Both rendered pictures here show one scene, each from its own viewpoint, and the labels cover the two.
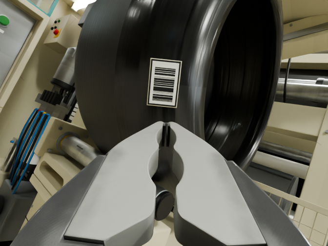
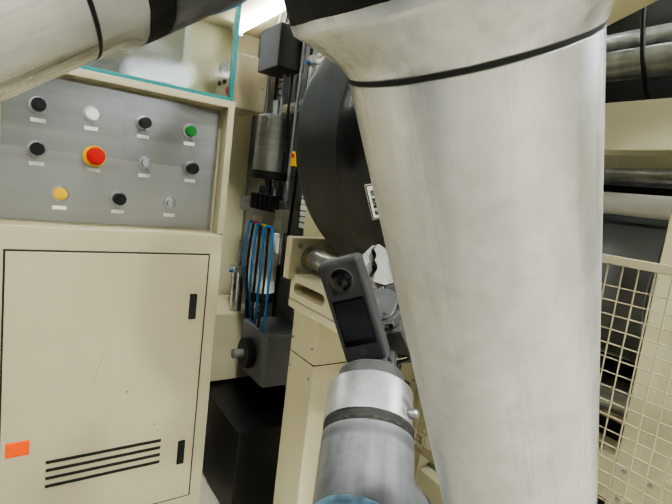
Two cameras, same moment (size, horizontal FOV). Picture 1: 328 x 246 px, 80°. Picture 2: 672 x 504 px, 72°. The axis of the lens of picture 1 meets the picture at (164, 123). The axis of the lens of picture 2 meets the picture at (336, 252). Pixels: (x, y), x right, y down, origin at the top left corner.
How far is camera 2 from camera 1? 51 cm
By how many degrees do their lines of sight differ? 21
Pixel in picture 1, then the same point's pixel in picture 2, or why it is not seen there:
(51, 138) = (296, 258)
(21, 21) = (206, 121)
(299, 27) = not seen: outside the picture
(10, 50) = (207, 161)
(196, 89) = not seen: hidden behind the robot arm
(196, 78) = not seen: hidden behind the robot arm
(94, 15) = (306, 140)
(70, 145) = (316, 261)
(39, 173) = (296, 295)
